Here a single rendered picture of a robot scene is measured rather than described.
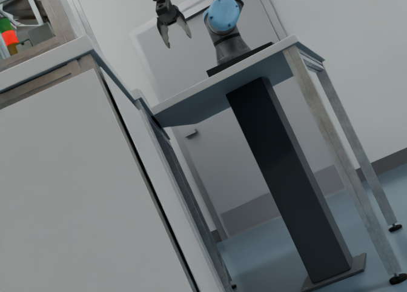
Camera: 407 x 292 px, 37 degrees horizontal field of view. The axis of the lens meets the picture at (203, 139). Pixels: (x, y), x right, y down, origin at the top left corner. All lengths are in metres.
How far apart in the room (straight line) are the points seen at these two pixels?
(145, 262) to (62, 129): 0.27
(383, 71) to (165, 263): 4.50
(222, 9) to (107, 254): 1.44
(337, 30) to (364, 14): 0.26
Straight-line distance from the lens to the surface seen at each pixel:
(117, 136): 1.06
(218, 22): 2.32
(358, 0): 5.49
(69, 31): 1.14
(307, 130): 5.41
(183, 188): 2.40
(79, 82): 1.08
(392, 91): 5.41
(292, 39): 2.00
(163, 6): 2.28
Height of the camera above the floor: 0.53
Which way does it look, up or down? 4 degrees up
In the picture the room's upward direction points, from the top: 25 degrees counter-clockwise
